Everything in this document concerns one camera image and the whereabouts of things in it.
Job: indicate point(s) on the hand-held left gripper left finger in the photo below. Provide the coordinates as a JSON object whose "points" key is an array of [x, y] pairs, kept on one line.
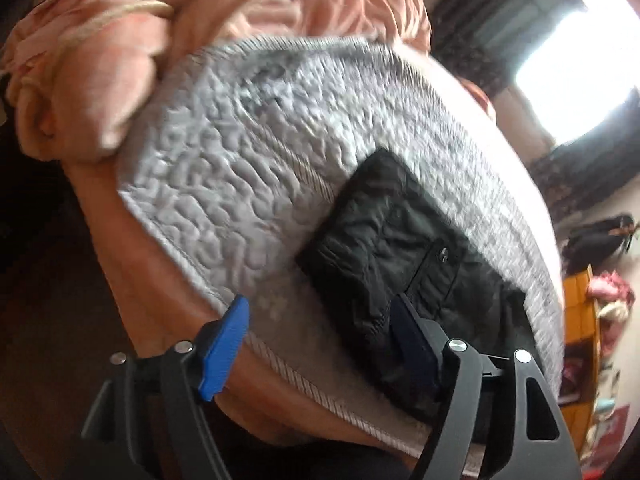
{"points": [[223, 350]]}

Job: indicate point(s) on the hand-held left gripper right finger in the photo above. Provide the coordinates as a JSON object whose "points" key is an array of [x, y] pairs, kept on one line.
{"points": [[414, 355]]}

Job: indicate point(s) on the black pants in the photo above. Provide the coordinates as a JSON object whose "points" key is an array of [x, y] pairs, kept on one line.
{"points": [[375, 240]]}

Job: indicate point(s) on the orange wooden cabinet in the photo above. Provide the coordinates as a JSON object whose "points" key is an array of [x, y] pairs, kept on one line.
{"points": [[580, 340]]}

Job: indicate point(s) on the grey quilted mattress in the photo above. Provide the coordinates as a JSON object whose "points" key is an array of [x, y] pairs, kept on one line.
{"points": [[225, 160]]}

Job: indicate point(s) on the white cloth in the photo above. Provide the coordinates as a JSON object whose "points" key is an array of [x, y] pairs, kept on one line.
{"points": [[611, 311]]}

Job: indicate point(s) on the pink clothes pile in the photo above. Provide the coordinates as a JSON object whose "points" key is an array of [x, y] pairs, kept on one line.
{"points": [[610, 287]]}

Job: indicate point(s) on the black hanging bag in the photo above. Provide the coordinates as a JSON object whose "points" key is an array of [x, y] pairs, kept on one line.
{"points": [[597, 242]]}

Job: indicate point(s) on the pink blanket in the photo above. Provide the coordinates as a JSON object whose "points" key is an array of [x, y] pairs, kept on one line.
{"points": [[100, 60]]}

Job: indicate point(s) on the bright window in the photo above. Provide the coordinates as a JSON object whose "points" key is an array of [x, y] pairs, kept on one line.
{"points": [[580, 70]]}

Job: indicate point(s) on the dark patterned curtain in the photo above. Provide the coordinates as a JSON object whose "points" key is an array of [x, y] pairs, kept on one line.
{"points": [[490, 15]]}

